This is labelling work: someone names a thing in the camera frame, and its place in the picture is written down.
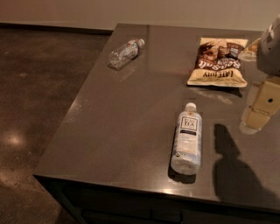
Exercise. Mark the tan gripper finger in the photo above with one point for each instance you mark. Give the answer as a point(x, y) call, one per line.
point(250, 53)
point(262, 103)

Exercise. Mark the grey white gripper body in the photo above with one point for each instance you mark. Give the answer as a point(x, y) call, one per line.
point(269, 53)

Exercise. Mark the blue tea plastic bottle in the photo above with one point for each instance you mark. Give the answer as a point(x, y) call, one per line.
point(186, 151)

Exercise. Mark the clear empty water bottle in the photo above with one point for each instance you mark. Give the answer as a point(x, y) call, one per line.
point(123, 55)

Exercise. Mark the brown white chip bag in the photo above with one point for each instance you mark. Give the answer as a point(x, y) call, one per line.
point(217, 63)

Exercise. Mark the dark cabinet under counter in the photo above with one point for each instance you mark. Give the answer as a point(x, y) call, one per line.
point(103, 204)

